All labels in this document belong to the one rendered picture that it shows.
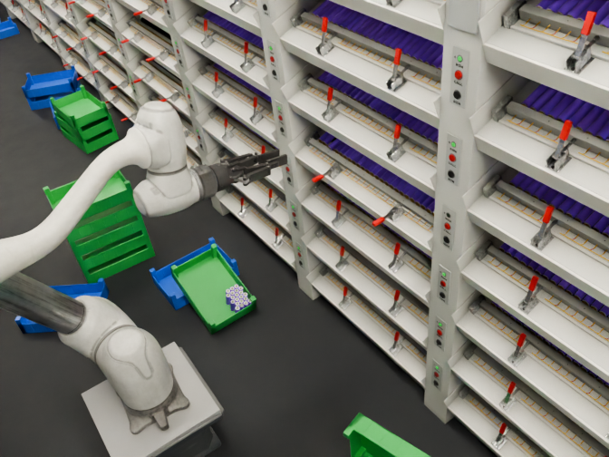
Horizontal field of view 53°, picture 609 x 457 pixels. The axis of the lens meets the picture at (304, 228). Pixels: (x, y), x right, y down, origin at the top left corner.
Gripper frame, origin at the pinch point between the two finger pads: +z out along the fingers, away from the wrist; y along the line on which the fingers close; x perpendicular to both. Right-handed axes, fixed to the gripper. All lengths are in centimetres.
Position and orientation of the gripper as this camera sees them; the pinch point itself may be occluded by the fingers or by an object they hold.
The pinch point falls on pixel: (273, 159)
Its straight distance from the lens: 176.5
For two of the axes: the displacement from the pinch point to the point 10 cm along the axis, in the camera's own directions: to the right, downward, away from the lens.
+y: -6.0, -4.7, 6.5
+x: -0.3, 8.2, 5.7
